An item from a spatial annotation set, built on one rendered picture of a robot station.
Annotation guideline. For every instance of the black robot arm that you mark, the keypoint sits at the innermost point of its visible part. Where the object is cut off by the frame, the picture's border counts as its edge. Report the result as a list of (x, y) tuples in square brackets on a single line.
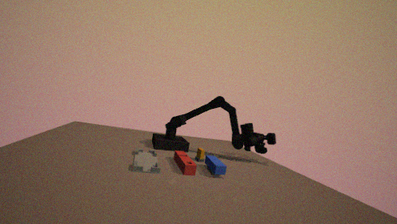
[(237, 138)]

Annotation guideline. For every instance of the yellow-brown rectangular block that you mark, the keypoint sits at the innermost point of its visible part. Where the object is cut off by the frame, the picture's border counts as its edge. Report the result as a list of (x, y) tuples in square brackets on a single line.
[(200, 153)]

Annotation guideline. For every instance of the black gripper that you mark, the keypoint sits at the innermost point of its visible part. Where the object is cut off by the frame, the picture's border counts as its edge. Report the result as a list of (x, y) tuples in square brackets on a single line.
[(270, 137)]

